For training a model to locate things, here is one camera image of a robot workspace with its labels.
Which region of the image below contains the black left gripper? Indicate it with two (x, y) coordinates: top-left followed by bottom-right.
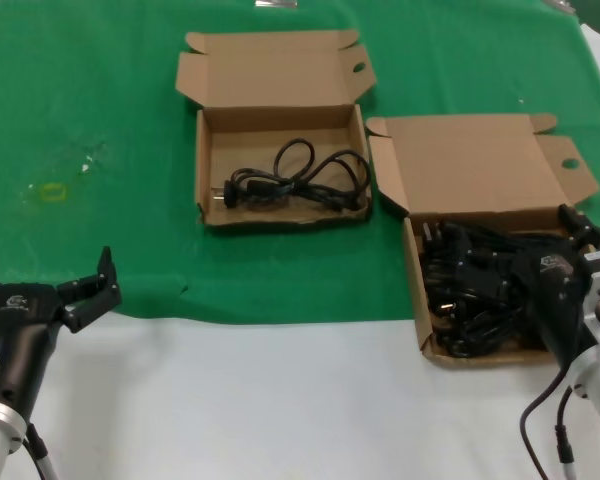
(0, 243), (123, 417)

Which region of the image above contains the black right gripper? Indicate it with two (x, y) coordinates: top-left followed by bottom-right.
(457, 203), (600, 369)

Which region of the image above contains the cardboard box with intact walls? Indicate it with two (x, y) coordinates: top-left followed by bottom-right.
(366, 113), (600, 370)

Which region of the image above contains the yellow tape square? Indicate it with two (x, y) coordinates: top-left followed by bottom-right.
(38, 183), (69, 203)

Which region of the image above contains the green tablecloth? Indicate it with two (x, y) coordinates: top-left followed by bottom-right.
(0, 0), (600, 326)

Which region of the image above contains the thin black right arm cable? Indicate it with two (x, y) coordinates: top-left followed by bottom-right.
(522, 367), (576, 480)

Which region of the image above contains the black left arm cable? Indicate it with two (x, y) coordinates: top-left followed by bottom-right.
(22, 422), (59, 480)

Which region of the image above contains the right arm cable with connector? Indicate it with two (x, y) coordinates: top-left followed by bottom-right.
(554, 422), (579, 480)

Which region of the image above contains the cardboard box with torn wall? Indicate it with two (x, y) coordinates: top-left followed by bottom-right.
(174, 28), (378, 232)

